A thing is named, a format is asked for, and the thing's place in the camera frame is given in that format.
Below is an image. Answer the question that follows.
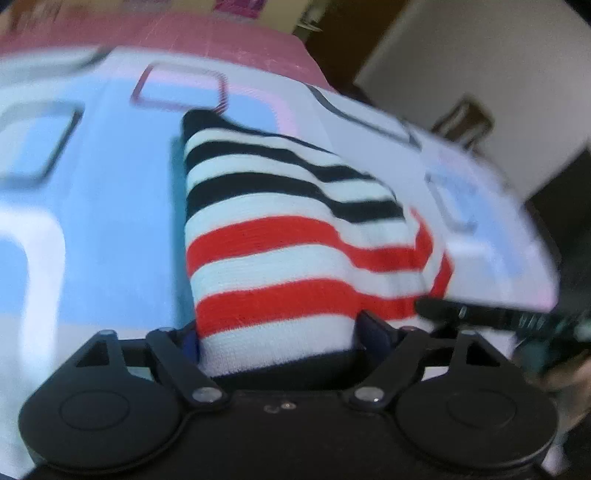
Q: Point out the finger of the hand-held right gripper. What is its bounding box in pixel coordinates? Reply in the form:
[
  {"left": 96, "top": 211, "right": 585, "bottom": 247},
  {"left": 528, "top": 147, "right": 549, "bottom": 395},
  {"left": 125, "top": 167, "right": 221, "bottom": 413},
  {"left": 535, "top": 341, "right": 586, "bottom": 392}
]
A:
[{"left": 414, "top": 298, "right": 557, "bottom": 330}]

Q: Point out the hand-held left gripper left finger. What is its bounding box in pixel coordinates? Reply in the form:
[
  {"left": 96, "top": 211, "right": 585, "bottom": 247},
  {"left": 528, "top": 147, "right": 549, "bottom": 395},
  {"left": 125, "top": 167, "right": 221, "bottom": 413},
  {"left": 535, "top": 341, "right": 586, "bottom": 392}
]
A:
[{"left": 76, "top": 323, "right": 230, "bottom": 410}]

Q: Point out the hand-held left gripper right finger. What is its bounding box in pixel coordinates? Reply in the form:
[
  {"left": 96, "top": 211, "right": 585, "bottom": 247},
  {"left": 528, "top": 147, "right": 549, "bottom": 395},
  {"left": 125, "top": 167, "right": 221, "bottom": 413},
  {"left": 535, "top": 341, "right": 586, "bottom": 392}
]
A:
[{"left": 347, "top": 310, "right": 502, "bottom": 411}]

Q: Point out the red black striped white sock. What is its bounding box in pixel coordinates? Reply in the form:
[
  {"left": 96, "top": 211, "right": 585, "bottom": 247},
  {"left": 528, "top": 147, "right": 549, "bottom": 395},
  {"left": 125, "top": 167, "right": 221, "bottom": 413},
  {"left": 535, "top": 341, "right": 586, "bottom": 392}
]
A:
[{"left": 181, "top": 110, "right": 455, "bottom": 377}]

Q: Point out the light blue patterned blanket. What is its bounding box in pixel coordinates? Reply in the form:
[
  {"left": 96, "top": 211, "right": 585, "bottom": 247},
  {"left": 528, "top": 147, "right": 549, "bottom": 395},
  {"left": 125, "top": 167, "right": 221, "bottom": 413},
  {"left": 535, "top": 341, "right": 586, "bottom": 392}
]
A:
[{"left": 0, "top": 44, "right": 561, "bottom": 480}]

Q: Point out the wooden chair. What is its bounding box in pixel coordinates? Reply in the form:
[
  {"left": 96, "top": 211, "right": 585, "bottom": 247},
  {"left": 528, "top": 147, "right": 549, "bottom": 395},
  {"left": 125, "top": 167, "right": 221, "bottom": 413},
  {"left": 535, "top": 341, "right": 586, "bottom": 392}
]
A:
[{"left": 431, "top": 94, "right": 494, "bottom": 149}]

